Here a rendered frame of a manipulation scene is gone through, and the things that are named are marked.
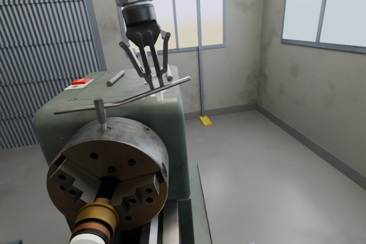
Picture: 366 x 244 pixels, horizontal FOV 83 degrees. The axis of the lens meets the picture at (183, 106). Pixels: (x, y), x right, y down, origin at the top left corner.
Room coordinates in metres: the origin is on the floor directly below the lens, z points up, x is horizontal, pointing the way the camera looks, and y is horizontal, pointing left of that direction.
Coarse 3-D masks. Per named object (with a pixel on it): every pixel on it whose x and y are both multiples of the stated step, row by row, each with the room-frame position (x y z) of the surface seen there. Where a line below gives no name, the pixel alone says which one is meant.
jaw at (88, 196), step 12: (60, 156) 0.43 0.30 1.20; (60, 168) 0.39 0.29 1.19; (72, 168) 0.41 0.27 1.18; (84, 168) 0.43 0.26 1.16; (60, 180) 0.39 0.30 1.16; (72, 180) 0.39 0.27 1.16; (84, 180) 0.40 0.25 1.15; (96, 180) 0.42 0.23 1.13; (72, 192) 0.37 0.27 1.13; (84, 192) 0.37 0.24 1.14; (96, 192) 0.38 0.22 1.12; (72, 204) 0.36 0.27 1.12; (84, 204) 0.35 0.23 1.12
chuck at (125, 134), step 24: (72, 144) 0.43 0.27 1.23; (96, 144) 0.43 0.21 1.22; (120, 144) 0.43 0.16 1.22; (144, 144) 0.46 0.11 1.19; (48, 168) 0.43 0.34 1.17; (96, 168) 0.43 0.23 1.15; (120, 168) 0.43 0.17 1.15; (144, 168) 0.43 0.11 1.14; (168, 168) 0.52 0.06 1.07; (48, 192) 0.42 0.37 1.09; (72, 216) 0.43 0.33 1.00; (144, 216) 0.43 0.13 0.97
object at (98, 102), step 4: (96, 100) 0.46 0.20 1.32; (100, 100) 0.47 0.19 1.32; (96, 104) 0.46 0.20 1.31; (100, 104) 0.46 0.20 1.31; (96, 108) 0.46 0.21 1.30; (100, 108) 0.46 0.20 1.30; (104, 108) 0.47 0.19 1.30; (96, 112) 0.46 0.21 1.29; (100, 112) 0.46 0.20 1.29; (104, 112) 0.47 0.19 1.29; (96, 116) 0.47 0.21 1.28; (100, 116) 0.46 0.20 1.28; (104, 116) 0.47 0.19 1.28; (100, 120) 0.46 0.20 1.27; (104, 120) 0.47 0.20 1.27; (100, 124) 0.47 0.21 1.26; (104, 124) 0.47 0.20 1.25; (104, 128) 0.47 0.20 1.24
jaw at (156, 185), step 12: (132, 180) 0.42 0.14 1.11; (144, 180) 0.41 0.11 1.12; (156, 180) 0.41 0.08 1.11; (120, 192) 0.39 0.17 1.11; (132, 192) 0.38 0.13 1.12; (144, 192) 0.39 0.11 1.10; (156, 192) 0.39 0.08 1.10; (120, 204) 0.35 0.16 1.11; (132, 204) 0.37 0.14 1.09; (120, 216) 0.35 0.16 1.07
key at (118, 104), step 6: (186, 78) 0.53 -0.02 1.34; (168, 84) 0.52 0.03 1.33; (174, 84) 0.52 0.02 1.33; (150, 90) 0.51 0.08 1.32; (156, 90) 0.51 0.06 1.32; (162, 90) 0.51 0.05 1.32; (138, 96) 0.49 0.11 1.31; (144, 96) 0.50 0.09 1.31; (114, 102) 0.48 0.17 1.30; (120, 102) 0.48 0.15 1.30; (126, 102) 0.48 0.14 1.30; (66, 108) 0.45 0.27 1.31; (72, 108) 0.45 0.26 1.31; (78, 108) 0.46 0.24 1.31; (84, 108) 0.46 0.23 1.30; (90, 108) 0.46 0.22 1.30
